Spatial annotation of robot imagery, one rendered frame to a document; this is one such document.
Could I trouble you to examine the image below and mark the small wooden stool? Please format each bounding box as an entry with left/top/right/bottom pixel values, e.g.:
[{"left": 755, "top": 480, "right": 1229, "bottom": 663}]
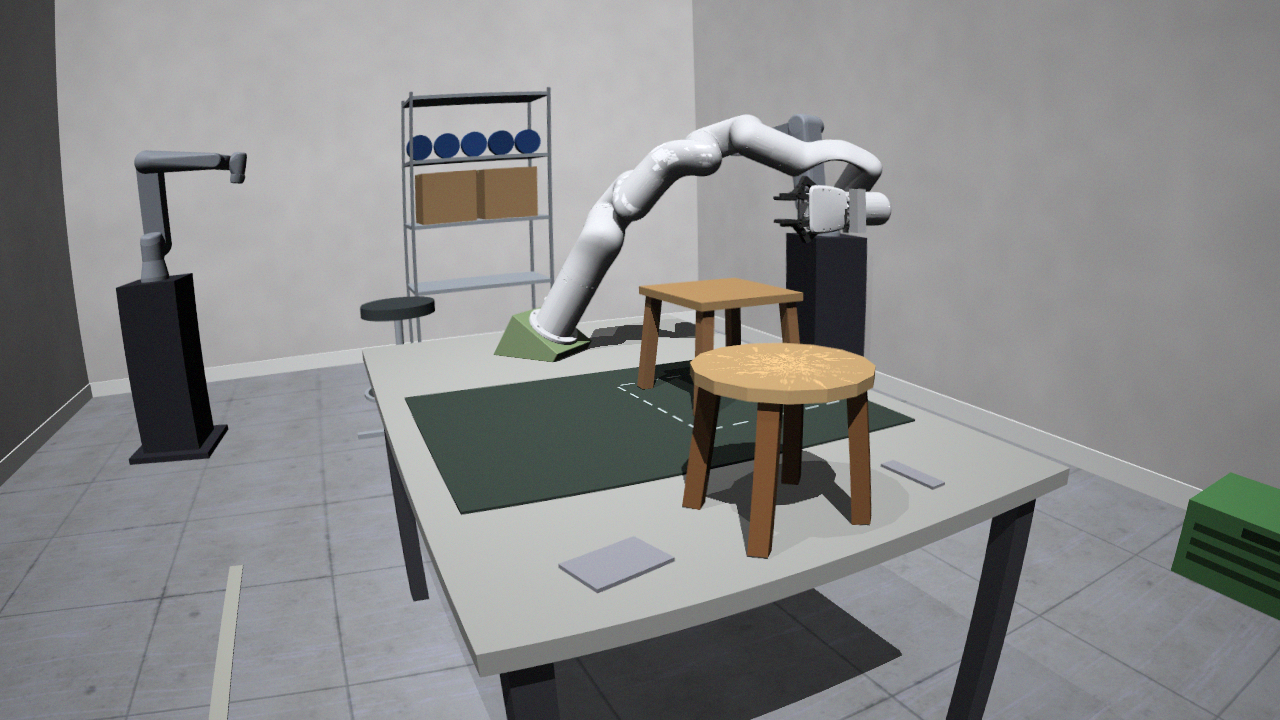
[{"left": 682, "top": 343, "right": 876, "bottom": 559}]

